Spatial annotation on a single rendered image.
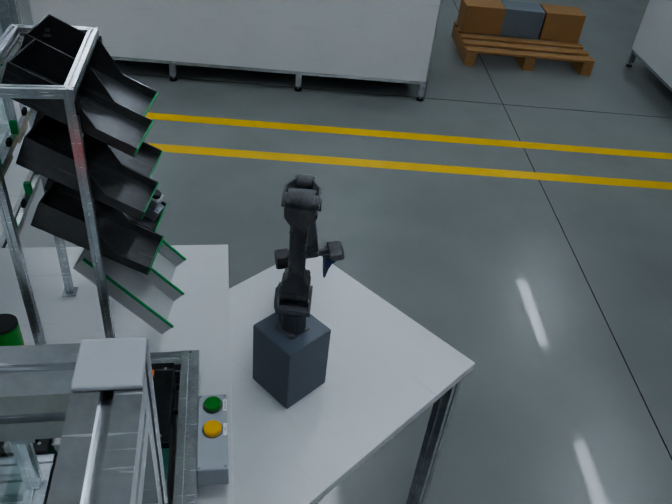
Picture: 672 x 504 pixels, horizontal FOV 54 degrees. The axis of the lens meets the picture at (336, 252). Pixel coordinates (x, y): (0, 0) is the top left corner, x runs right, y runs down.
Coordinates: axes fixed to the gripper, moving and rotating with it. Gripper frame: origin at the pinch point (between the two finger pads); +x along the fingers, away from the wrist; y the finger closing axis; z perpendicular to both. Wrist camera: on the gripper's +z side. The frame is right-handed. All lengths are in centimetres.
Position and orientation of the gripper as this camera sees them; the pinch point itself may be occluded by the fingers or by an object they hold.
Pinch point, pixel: (310, 268)
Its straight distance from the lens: 182.4
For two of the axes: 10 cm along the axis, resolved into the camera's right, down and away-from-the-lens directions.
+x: 0.7, 7.9, 6.1
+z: -1.4, -5.9, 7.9
